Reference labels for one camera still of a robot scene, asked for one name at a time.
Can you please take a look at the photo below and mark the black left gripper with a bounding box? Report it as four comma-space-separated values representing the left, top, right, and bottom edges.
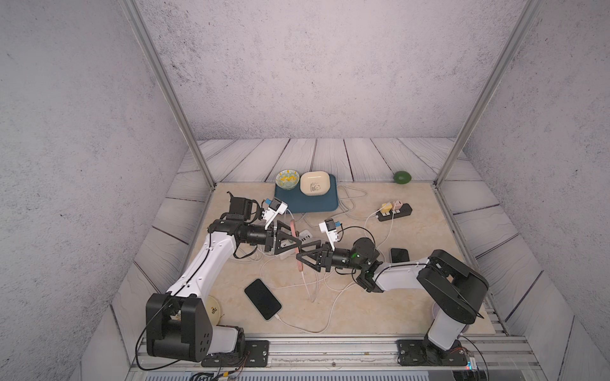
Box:
242, 221, 300, 257

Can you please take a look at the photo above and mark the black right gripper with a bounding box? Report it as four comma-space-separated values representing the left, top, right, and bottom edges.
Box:
298, 241, 365, 276

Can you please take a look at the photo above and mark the white charging cable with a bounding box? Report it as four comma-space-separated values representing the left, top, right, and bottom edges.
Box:
266, 266, 358, 303
273, 209, 397, 334

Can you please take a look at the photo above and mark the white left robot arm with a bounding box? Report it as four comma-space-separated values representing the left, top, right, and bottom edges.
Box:
141, 196, 300, 363

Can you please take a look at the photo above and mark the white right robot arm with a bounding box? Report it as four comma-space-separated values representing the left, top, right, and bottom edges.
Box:
296, 237, 489, 352

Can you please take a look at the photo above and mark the white black-screen phone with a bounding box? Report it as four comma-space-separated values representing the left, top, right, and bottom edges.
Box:
244, 279, 282, 321

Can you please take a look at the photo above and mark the white power strip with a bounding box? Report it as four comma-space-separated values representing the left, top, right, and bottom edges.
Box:
277, 230, 313, 260

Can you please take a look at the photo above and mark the dark teal tray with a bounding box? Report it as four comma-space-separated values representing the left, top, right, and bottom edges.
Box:
274, 175, 338, 214

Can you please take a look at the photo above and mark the patterned teal yellow bowl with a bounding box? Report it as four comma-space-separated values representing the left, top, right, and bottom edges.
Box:
275, 169, 300, 191

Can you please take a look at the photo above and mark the cream square panda bowl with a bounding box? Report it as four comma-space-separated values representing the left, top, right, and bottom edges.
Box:
300, 171, 331, 197

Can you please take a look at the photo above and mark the yellow usb charger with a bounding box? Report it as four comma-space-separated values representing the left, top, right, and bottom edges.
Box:
380, 203, 393, 216

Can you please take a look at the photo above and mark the cream yellow plate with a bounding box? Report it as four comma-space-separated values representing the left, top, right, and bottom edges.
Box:
204, 296, 222, 325

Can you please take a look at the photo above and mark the black power strip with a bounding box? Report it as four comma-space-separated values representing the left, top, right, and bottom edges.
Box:
376, 203, 412, 222

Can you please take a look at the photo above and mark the green lime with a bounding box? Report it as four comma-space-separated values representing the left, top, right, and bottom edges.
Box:
393, 171, 412, 185

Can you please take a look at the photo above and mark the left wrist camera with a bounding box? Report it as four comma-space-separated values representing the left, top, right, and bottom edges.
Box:
262, 198, 288, 230

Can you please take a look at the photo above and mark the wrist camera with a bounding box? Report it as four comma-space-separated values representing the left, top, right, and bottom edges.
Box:
262, 198, 288, 230
319, 218, 341, 250

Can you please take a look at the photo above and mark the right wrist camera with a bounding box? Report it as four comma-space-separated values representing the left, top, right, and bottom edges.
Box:
319, 218, 341, 250

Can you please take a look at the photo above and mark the grey power strip cord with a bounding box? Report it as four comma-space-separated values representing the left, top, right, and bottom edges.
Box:
233, 184, 382, 263

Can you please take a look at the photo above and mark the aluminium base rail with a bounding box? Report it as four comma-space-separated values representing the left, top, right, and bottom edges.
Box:
127, 334, 546, 380

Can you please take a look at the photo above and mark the aluminium frame post left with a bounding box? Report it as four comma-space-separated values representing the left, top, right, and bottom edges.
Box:
119, 0, 216, 190

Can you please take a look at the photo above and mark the aluminium frame post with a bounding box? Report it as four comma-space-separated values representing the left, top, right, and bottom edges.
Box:
119, 0, 216, 190
434, 0, 543, 189

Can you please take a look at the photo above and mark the aluminium frame post right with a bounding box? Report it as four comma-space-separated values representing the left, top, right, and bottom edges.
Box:
434, 0, 543, 189

